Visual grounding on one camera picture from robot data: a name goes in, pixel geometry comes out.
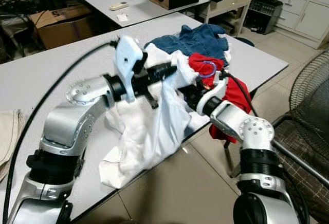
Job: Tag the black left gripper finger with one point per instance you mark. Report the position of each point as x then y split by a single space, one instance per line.
168 76
167 68

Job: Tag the purple plastic hanger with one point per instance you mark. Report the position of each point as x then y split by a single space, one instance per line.
216 70

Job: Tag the red garment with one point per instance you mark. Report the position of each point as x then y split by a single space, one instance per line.
236 93

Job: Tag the white shirt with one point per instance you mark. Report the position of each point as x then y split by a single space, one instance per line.
149 131

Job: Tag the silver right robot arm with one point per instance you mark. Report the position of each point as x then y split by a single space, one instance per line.
247 131

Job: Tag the blue denim garment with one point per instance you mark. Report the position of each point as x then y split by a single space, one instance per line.
200 39

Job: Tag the grey long table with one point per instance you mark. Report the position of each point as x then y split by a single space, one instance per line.
144 11

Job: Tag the small white card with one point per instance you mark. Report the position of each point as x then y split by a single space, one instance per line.
122 17

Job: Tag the white work table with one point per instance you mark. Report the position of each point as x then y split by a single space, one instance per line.
257 62

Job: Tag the dark blue round stool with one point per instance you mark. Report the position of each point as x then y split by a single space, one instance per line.
245 41

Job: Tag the white remote control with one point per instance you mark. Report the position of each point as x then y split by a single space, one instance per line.
119 5

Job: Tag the white desk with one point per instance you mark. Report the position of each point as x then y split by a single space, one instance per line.
231 3

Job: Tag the brown cardboard box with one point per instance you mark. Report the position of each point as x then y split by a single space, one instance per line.
61 31

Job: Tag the black amplifier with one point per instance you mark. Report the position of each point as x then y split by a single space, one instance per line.
262 14

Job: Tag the black standing fan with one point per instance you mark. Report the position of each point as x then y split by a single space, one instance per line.
308 90

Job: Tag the white drawer cabinet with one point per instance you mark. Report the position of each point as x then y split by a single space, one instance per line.
308 18

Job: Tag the beige garment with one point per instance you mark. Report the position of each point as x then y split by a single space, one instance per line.
10 136

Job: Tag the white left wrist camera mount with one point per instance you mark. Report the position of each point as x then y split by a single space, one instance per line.
127 59

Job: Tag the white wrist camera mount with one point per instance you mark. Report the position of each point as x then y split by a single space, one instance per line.
218 88
127 59

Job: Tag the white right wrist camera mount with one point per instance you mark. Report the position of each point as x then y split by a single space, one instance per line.
218 88

